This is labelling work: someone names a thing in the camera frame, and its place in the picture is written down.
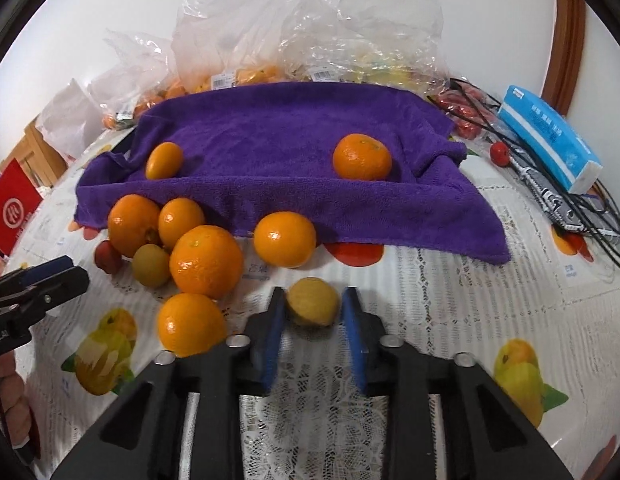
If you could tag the white plastic bag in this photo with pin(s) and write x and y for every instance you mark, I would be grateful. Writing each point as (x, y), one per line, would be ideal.
(70, 110)

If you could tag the small yellow-green fruit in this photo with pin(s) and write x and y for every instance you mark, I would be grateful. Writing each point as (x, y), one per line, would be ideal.
(312, 302)
(151, 266)

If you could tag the blue tissue pack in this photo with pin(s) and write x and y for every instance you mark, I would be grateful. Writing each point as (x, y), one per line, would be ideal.
(544, 130)

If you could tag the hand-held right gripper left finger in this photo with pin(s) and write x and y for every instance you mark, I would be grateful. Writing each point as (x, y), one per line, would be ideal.
(274, 330)

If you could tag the small red fruit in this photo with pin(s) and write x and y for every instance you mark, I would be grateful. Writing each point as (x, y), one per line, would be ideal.
(108, 257)

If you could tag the red sign card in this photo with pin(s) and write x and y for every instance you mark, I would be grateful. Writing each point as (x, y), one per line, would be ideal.
(12, 205)

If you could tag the large mandarin orange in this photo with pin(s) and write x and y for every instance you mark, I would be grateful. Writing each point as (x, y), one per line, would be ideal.
(206, 262)

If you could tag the person's left hand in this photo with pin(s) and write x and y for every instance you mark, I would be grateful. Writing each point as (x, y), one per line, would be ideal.
(17, 410)

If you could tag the mandarin orange with stem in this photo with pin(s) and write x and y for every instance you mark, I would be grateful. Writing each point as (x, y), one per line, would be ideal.
(132, 222)

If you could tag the purple towel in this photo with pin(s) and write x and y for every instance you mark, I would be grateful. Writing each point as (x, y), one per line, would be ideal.
(290, 120)

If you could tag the wooden cabinet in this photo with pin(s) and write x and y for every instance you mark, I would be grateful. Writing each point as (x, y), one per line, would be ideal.
(37, 155)

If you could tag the clear bag of small oranges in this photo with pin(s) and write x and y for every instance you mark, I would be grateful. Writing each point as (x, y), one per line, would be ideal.
(140, 75)

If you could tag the red cherry tomato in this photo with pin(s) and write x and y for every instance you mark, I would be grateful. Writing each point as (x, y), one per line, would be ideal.
(500, 152)

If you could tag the small oval orange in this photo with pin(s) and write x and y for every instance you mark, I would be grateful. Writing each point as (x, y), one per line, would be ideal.
(164, 161)

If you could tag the bag of red tomatoes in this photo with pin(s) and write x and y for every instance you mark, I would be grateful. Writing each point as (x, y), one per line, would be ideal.
(464, 115)

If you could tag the fruit print lace tablecloth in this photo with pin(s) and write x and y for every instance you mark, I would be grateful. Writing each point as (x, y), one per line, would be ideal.
(439, 300)

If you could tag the clear bag of yellow fruit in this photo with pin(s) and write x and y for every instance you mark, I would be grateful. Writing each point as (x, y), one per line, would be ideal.
(379, 20)

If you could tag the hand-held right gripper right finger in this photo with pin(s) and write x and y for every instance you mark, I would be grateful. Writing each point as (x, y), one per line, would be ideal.
(352, 340)

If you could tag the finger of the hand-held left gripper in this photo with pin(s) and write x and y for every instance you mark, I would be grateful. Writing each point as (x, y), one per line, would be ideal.
(65, 285)
(47, 267)

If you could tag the wooden frame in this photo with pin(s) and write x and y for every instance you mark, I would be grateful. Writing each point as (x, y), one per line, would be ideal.
(564, 50)

